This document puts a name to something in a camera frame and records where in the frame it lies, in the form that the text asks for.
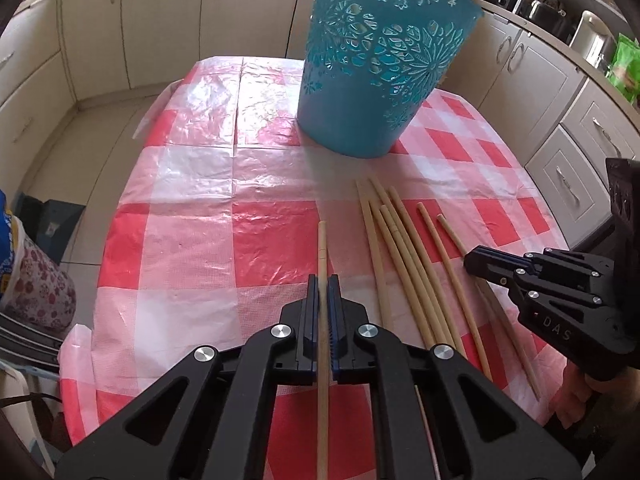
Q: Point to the cream kitchen cabinets panelled doors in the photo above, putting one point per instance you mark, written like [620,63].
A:
[560,110]

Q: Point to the steel cooking pot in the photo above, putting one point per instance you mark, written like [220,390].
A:
[542,15]

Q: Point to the cream kitchen cabinets plain doors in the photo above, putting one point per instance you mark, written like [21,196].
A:
[100,35]

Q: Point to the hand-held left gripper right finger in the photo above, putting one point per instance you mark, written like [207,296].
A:
[336,320]

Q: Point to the dark box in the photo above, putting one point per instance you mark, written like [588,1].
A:
[55,225]

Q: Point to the blue perforated plastic basket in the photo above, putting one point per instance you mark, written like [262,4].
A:
[350,120]

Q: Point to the person's right hand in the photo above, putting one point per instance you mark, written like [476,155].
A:
[575,395]

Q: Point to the blue yellow plastic bag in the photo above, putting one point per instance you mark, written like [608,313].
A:
[7,240]

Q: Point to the floral fabric bag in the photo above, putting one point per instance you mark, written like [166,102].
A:
[42,290]

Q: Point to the green packet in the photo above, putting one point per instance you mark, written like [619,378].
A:
[625,65]

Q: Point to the bundle of wooden sticks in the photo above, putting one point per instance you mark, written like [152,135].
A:
[395,222]

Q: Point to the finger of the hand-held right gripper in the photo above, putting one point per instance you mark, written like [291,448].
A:
[555,285]
[492,259]

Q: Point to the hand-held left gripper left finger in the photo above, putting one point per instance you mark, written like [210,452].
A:
[312,320]

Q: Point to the white kettle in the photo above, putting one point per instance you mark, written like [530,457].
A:
[590,35]

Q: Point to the red white checked tablecloth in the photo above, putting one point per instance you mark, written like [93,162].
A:
[200,185]

